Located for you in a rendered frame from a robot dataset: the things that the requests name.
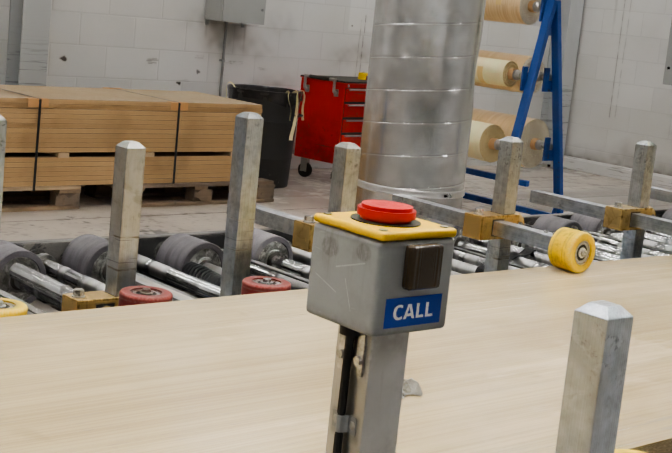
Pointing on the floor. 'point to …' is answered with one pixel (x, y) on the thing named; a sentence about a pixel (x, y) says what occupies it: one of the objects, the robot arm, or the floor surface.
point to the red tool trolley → (328, 117)
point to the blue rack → (551, 17)
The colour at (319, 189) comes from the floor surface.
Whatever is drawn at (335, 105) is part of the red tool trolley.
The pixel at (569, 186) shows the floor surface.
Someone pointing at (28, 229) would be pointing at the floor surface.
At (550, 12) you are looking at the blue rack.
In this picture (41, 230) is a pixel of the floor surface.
